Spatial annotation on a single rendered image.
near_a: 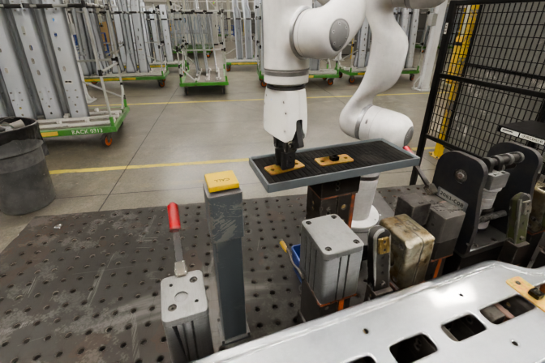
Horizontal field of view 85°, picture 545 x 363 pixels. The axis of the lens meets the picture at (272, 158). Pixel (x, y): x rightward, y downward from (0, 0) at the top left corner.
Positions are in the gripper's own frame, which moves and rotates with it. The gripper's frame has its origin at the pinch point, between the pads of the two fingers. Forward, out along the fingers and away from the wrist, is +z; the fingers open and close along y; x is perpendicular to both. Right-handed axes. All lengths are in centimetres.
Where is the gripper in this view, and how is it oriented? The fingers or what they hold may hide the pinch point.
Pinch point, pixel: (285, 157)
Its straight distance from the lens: 63.6
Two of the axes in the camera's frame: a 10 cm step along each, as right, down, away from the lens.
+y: 4.8, 3.7, -7.9
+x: 8.8, -2.1, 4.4
